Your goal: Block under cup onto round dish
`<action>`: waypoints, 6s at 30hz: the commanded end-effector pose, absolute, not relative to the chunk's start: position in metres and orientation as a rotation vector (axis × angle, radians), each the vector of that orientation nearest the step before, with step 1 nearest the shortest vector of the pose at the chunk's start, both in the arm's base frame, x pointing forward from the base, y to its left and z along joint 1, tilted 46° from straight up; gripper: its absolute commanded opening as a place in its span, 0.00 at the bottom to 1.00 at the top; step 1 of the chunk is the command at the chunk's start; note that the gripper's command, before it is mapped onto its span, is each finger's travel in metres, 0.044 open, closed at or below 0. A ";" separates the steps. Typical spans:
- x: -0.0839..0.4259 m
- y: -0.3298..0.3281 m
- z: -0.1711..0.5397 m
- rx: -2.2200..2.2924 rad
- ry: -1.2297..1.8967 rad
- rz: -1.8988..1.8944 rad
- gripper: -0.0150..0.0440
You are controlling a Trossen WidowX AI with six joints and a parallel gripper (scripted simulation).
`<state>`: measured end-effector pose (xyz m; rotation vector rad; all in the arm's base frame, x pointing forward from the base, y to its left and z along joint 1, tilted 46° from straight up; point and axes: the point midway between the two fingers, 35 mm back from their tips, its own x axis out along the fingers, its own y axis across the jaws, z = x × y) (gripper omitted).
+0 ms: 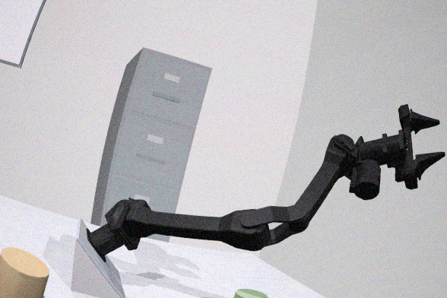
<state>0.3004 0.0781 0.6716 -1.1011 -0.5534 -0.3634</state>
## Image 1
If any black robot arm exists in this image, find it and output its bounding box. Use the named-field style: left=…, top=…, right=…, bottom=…
left=86, top=134, right=382, bottom=262

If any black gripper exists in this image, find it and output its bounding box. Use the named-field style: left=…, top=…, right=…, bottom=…
left=379, top=104, right=445, bottom=190

